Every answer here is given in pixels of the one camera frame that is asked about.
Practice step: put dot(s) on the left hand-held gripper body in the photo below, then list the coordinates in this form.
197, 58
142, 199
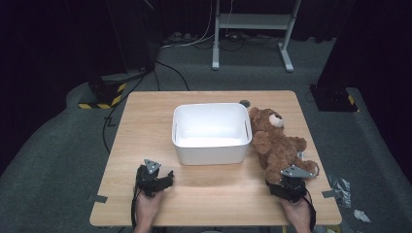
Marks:
147, 181

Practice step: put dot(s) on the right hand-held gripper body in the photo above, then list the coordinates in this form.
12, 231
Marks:
290, 189

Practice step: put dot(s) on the brown teddy bear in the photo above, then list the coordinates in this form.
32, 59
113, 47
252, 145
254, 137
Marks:
275, 145

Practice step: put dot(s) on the white plastic bin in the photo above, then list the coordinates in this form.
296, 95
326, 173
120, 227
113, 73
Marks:
210, 129

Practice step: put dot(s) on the person's left hand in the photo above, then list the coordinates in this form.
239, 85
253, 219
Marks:
145, 207

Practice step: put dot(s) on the person's right hand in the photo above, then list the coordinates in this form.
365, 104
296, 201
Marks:
299, 215

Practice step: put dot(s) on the grey tape strip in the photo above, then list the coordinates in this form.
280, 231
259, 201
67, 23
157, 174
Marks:
98, 198
329, 193

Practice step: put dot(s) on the crumpled grey tape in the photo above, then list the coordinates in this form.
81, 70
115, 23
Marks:
342, 191

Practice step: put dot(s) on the crumpled white scrap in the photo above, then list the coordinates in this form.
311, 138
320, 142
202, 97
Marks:
361, 216

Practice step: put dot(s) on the black stand with striped base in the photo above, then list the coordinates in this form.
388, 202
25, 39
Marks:
107, 93

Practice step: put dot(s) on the grey table grommet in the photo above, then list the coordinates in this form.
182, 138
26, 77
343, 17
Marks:
244, 103

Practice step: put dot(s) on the black box with yellow stripe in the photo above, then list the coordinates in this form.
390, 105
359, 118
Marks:
333, 98

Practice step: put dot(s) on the dark power strip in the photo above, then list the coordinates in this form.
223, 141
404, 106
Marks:
178, 38

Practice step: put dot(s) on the white metal stand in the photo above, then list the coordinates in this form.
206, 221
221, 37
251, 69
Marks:
256, 21

